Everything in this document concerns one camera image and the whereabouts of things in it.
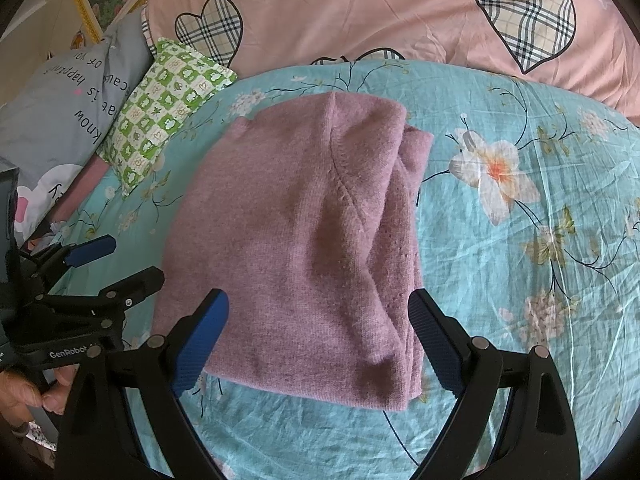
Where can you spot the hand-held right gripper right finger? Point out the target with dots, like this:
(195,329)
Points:
(440,345)

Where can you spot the grey pillow with lettering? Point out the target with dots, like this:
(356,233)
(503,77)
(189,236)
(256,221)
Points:
(55,110)

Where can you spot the person's left hand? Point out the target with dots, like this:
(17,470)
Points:
(20,395)

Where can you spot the yellow trimmed headboard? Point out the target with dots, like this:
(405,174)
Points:
(60,30)

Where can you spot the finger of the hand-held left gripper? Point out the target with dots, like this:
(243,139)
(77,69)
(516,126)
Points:
(130,285)
(92,251)

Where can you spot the pink under sheet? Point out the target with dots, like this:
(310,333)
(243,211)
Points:
(82,182)

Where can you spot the teal floral bed sheet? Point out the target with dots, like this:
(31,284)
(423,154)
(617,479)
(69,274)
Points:
(500,285)

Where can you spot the pink quilt with plaid hearts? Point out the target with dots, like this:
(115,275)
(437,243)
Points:
(350,10)

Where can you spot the green checked small pillow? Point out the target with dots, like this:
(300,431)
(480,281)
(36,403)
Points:
(160,110)

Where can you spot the person's left forearm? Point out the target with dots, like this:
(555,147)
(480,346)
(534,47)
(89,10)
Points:
(30,437)

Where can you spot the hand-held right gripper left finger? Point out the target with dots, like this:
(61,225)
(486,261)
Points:
(200,345)

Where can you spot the pink knit sweater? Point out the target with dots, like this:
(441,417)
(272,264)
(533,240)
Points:
(300,240)

